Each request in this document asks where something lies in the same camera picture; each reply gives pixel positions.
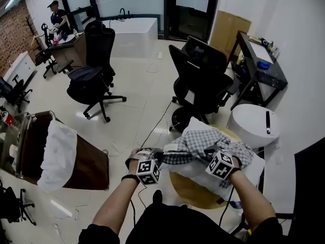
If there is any grey checkered pillowcase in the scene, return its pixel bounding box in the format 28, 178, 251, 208
162, 128, 254, 189

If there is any black round floor stand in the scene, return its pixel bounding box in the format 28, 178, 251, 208
171, 107, 193, 133

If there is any large black panel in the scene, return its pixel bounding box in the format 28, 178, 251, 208
294, 136, 325, 244

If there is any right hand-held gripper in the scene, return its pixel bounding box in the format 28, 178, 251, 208
204, 145, 234, 180

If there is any person's right forearm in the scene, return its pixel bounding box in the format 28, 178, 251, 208
228, 170, 277, 228

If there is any white tray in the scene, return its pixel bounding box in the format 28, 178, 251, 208
247, 40, 274, 64

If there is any black wristband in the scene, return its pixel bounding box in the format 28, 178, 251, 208
121, 174, 139, 183

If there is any round wooden stool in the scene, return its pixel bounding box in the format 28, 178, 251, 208
169, 125, 244, 209

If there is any person's left hand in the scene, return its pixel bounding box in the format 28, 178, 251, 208
125, 147, 151, 175

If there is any white bathtub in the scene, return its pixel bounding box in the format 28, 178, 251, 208
101, 16, 158, 59

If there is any white pillow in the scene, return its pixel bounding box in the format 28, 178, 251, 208
159, 116, 266, 203

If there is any black high-back office chair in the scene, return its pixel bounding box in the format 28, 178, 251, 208
66, 20, 127, 123

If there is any person's left shoe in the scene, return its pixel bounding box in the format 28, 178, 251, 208
152, 189, 163, 205

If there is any person's black clothing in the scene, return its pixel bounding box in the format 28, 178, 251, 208
78, 202, 284, 244

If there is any brown laundry cart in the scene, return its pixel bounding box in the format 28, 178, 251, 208
0, 110, 110, 192

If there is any brown cardboard sheet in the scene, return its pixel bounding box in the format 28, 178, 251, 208
209, 10, 252, 58

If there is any person's left forearm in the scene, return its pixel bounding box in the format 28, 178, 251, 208
92, 174, 140, 235

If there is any black mesh office chair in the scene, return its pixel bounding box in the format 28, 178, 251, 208
169, 36, 241, 133

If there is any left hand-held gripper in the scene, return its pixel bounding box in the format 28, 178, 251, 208
136, 147, 167, 186

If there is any white laundry bag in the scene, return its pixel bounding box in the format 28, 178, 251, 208
37, 119, 78, 193

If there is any black floor cable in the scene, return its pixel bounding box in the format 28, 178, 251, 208
139, 99, 173, 149

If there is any small black office chair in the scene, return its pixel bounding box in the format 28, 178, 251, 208
35, 23, 58, 80
0, 74, 33, 113
0, 186, 36, 226

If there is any black side table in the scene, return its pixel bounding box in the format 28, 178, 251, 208
230, 30, 289, 111

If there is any brown office desk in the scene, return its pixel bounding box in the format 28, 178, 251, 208
44, 32, 87, 68

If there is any white cabinet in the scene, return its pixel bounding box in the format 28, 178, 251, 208
2, 51, 38, 86

